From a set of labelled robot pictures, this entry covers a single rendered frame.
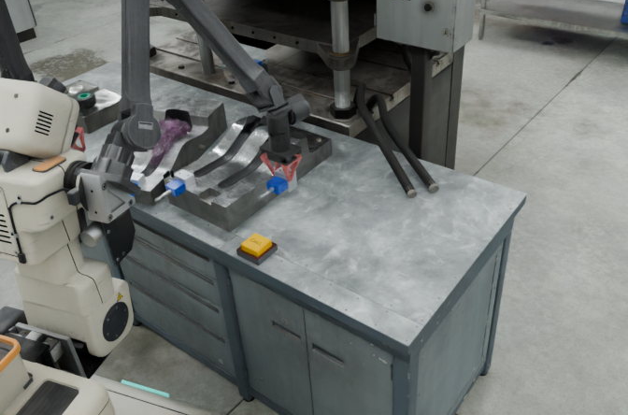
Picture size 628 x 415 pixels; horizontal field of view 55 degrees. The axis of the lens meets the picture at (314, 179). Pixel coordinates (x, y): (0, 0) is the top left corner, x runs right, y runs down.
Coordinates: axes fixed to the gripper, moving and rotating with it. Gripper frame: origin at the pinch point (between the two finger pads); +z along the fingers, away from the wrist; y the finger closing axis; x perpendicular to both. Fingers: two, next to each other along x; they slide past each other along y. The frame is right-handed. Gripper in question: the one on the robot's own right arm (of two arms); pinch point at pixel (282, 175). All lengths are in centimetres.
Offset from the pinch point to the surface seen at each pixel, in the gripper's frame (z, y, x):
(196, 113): 4, 55, -19
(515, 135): 92, 8, -216
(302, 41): -8, 45, -67
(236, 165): 6.9, 22.8, -4.3
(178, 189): 5.6, 27.0, 15.9
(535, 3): 65, 59, -376
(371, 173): 14.8, -7.7, -33.5
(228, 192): 6.4, 14.3, 8.1
